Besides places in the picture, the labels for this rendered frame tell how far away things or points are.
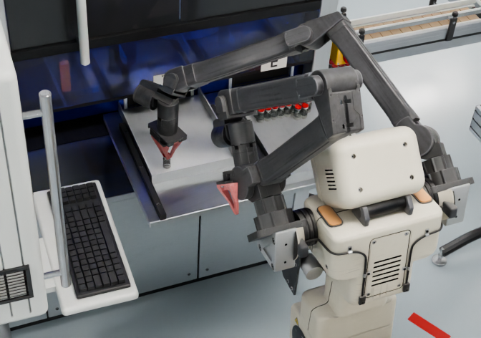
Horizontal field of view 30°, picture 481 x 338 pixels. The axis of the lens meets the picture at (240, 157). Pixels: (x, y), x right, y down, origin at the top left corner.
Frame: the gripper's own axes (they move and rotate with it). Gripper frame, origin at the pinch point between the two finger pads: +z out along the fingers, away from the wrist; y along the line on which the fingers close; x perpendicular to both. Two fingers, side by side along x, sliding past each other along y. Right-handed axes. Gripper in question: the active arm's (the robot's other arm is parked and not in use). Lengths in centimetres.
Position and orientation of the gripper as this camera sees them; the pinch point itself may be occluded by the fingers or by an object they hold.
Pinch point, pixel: (167, 154)
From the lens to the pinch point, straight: 252.9
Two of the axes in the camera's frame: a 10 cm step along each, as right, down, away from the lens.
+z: -0.7, 7.4, 6.6
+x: -7.9, 3.7, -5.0
